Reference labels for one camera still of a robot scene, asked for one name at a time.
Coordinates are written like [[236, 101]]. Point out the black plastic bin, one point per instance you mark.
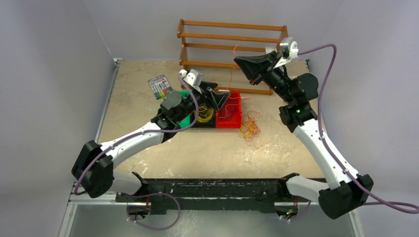
[[206, 117]]

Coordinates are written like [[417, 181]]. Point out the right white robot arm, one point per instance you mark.
[[344, 189]]

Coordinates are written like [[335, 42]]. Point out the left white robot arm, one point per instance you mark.
[[95, 166]]

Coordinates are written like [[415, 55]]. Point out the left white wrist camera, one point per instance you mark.
[[193, 78]]

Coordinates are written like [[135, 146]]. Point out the red plastic bin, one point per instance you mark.
[[230, 115]]

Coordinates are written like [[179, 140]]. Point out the wooden two-tier shelf rack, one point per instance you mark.
[[215, 44]]

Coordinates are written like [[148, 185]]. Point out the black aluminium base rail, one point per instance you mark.
[[156, 196]]

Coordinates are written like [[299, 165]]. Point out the white red carton box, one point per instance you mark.
[[270, 49]]

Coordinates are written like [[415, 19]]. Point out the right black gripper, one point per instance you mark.
[[255, 68]]

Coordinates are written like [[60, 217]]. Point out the pack of coloured markers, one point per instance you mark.
[[160, 86]]

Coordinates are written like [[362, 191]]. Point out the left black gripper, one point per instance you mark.
[[215, 98]]

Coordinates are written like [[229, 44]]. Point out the green plastic bin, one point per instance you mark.
[[186, 121]]

